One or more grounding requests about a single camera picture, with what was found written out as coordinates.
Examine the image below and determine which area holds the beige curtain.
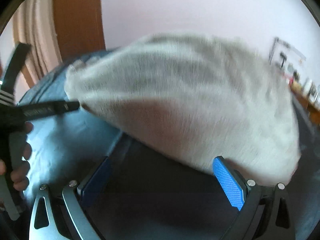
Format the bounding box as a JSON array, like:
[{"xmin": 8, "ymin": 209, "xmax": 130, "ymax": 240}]
[{"xmin": 13, "ymin": 0, "xmax": 62, "ymax": 87}]

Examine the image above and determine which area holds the grey-brown fleece garment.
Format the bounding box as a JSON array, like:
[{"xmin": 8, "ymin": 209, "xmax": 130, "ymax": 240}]
[{"xmin": 65, "ymin": 33, "xmax": 301, "ymax": 186}]

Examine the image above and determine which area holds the brown wooden door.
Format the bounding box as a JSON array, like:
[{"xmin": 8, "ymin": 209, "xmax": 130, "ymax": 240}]
[{"xmin": 53, "ymin": 0, "xmax": 105, "ymax": 61}]

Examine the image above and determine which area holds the wooden desk with clutter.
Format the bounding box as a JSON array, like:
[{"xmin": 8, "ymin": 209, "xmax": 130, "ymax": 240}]
[{"xmin": 268, "ymin": 37, "xmax": 319, "ymax": 126}]

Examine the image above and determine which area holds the dark blue bed cover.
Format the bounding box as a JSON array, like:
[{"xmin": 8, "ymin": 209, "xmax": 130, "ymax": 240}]
[{"xmin": 17, "ymin": 49, "xmax": 320, "ymax": 240}]

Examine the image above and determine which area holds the person's left hand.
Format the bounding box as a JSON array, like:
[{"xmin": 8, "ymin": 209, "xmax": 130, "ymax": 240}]
[{"xmin": 0, "ymin": 121, "xmax": 34, "ymax": 192}]

